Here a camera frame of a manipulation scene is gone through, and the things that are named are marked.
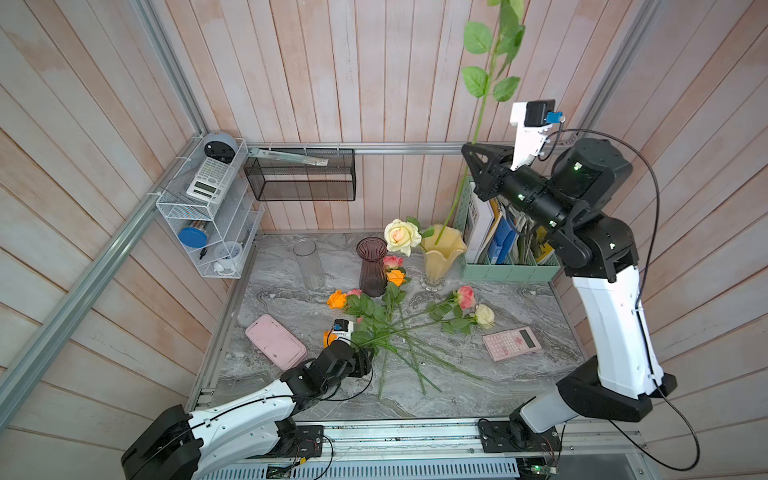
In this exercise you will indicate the orange rose near vase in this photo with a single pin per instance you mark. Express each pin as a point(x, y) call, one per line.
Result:
point(398, 277)

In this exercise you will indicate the paper strip on basket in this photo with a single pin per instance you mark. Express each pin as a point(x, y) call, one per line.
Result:
point(287, 157)

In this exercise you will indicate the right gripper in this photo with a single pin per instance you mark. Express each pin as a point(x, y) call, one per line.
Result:
point(500, 178)

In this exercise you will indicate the yellow magazine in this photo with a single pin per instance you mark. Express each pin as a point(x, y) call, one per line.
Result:
point(540, 248)

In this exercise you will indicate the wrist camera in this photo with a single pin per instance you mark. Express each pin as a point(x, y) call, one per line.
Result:
point(533, 121)
point(342, 329)

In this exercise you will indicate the black wire basket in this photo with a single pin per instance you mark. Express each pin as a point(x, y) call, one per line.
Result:
point(273, 181)

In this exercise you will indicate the pink case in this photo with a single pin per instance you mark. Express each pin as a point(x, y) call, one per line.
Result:
point(276, 343)

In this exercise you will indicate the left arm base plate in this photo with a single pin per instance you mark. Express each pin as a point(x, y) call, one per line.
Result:
point(302, 441)

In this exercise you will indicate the white wire shelf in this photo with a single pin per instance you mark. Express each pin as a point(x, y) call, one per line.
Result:
point(236, 218)

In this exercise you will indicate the yellow ruffled vase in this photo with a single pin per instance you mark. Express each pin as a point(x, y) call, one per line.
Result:
point(441, 250)

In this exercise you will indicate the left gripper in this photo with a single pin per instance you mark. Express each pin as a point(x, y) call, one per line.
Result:
point(361, 363)

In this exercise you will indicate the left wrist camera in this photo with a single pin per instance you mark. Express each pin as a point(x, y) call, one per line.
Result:
point(342, 329)

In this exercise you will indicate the purple glass vase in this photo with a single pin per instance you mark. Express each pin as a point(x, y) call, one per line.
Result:
point(373, 278)

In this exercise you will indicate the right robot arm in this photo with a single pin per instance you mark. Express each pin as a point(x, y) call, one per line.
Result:
point(598, 253)

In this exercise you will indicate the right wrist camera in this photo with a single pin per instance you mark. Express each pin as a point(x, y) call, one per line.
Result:
point(533, 121)

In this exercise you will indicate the mint green file organizer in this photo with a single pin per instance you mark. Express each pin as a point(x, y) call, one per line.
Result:
point(520, 264)

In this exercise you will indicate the round grey alarm clock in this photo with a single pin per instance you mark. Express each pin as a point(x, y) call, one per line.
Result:
point(220, 146)

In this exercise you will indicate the blue lid jar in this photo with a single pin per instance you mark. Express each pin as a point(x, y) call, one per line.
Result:
point(194, 234)

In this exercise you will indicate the orange rose lower left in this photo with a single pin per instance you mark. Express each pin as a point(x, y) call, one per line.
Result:
point(422, 353)

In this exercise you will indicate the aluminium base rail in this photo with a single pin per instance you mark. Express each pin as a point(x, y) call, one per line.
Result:
point(447, 449)

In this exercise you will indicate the white mug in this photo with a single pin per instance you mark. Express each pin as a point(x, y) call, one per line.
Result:
point(227, 257)

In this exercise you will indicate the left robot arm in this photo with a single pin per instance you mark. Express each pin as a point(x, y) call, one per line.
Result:
point(189, 445)

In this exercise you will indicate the blue folder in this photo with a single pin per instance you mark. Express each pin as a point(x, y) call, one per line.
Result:
point(502, 241)

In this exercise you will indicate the white book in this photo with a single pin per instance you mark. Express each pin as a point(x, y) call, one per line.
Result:
point(480, 218)

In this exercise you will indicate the white desk calculator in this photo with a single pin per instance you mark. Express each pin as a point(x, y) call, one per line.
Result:
point(211, 181)

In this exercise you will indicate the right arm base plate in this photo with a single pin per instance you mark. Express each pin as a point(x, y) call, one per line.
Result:
point(507, 436)

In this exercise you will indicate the clear glass vase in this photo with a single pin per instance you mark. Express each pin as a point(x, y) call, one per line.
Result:
point(309, 263)

